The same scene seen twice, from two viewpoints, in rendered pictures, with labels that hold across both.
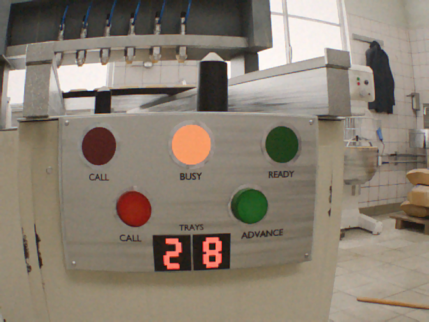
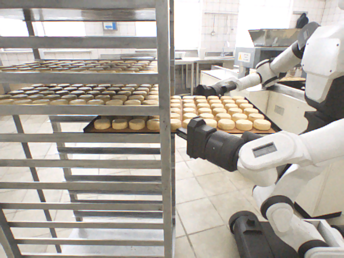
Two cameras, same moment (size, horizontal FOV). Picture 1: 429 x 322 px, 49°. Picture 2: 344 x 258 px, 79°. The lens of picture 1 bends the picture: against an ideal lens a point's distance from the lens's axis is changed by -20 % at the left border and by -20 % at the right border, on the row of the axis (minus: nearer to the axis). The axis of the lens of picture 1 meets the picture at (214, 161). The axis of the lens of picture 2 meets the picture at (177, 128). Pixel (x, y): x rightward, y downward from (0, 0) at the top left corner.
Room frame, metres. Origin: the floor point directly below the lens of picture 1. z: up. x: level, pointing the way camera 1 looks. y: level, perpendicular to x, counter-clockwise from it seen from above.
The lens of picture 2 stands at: (-0.68, 1.08, 1.24)
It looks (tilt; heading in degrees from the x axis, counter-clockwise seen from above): 23 degrees down; 3
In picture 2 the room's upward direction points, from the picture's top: straight up
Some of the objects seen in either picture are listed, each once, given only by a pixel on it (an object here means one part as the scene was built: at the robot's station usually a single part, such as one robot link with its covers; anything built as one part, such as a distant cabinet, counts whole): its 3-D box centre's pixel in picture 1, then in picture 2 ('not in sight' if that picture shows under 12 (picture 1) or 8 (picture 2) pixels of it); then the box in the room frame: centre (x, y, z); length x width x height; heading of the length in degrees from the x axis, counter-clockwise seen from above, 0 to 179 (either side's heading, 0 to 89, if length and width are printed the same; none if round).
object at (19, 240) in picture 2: not in sight; (91, 239); (-0.11, 1.45, 0.51); 0.64 x 0.03 x 0.03; 92
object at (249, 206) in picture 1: (249, 206); not in sight; (0.49, -0.03, 0.76); 0.03 x 0.02 x 0.03; 105
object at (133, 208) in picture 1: (133, 208); not in sight; (0.46, 0.07, 0.76); 0.03 x 0.02 x 0.03; 105
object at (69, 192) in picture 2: not in sight; (120, 191); (0.28, 1.46, 0.42); 0.64 x 0.03 x 0.03; 92
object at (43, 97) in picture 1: (59, 115); (255, 80); (1.40, 0.42, 0.87); 2.01 x 0.03 x 0.07; 15
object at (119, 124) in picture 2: not in sight; (120, 124); (-0.07, 1.30, 0.99); 0.05 x 0.05 x 0.02
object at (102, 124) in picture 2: not in sight; (102, 124); (-0.07, 1.35, 0.99); 0.05 x 0.05 x 0.02
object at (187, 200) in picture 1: (186, 194); not in sight; (0.49, 0.02, 0.77); 0.24 x 0.04 x 0.14; 105
